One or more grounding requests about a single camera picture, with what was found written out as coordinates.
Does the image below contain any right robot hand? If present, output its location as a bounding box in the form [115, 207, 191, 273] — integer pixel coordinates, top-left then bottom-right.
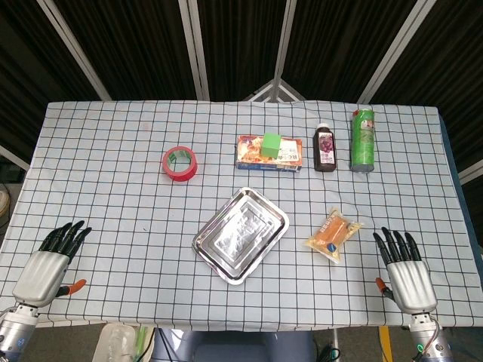
[372, 226, 438, 314]

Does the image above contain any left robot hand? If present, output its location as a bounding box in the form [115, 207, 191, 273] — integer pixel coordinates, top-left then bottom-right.
[12, 221, 93, 308]

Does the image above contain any packaged bread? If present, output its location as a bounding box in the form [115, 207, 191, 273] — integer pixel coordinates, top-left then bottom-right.
[303, 207, 365, 264]

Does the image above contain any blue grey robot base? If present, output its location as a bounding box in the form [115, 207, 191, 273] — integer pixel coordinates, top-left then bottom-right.
[152, 327, 318, 362]

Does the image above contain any silver metal tray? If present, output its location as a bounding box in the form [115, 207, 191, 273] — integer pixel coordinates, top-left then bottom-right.
[192, 186, 291, 286]

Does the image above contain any clear plastic bottle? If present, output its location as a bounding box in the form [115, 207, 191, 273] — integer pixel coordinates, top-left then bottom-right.
[92, 323, 137, 362]

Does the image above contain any checkered white tablecloth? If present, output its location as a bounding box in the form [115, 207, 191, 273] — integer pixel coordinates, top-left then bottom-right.
[0, 99, 483, 333]

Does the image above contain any green chips can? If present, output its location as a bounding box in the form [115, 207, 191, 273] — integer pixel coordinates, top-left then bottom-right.
[350, 108, 377, 173]

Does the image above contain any dark purple juice bottle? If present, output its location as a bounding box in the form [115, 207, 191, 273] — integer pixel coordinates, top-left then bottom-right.
[312, 122, 337, 173]

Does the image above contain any red tape roll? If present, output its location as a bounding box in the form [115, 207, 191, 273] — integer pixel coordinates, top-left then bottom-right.
[162, 146, 198, 183]

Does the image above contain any orange printed snack box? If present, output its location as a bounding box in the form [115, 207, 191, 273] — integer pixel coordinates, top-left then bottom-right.
[235, 134, 303, 173]

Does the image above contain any green cube block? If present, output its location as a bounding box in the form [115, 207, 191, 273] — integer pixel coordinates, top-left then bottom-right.
[260, 132, 282, 158]

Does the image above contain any folding partition screen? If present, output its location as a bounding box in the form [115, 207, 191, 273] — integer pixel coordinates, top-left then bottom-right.
[0, 0, 483, 186]

